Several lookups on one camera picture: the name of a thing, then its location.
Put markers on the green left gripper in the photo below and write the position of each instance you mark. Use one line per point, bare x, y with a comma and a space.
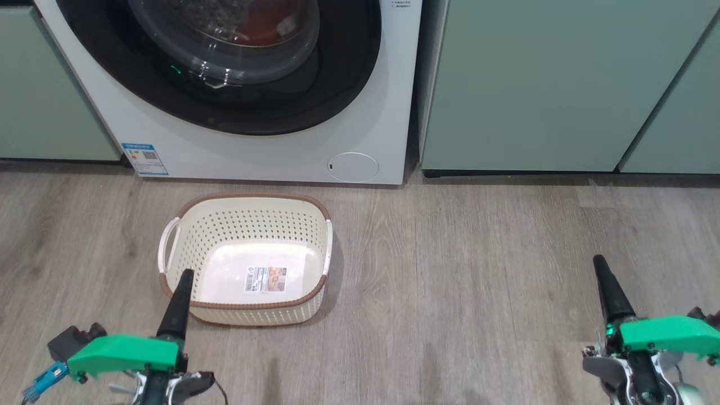
129, 354

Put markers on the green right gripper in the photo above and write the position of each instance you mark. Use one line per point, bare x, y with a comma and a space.
664, 334

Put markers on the round dark washing machine door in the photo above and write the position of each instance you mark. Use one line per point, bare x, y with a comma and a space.
337, 73

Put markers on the red garment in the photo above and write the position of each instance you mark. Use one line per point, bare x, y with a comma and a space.
259, 31

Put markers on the basket product label sticker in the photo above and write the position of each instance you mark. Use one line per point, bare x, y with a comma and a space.
265, 279

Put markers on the cream perforated laundry basket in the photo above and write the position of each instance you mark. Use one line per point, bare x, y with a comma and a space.
253, 230

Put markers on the white front-load washing machine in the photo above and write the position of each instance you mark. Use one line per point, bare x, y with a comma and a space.
253, 154

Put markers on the blue white energy label sticker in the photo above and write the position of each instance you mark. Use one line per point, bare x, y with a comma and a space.
145, 159

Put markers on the narrow sage green cabinet panel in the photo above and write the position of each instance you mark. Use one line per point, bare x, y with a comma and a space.
680, 129

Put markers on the round drain filter cover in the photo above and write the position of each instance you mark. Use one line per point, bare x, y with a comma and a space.
353, 167

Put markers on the wide sage green cabinet panel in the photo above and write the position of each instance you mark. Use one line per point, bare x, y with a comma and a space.
534, 84

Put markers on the sage green cabinet with gap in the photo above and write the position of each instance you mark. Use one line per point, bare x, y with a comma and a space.
50, 84

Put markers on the black text instruction sticker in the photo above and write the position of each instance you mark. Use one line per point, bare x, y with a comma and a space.
401, 3

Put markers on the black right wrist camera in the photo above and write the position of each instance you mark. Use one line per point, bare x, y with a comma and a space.
706, 316

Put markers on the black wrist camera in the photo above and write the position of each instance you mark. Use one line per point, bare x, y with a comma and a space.
70, 340
706, 316

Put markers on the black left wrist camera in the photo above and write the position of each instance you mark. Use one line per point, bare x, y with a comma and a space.
70, 340

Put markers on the blue left camera connector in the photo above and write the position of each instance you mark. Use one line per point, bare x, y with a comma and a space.
45, 382

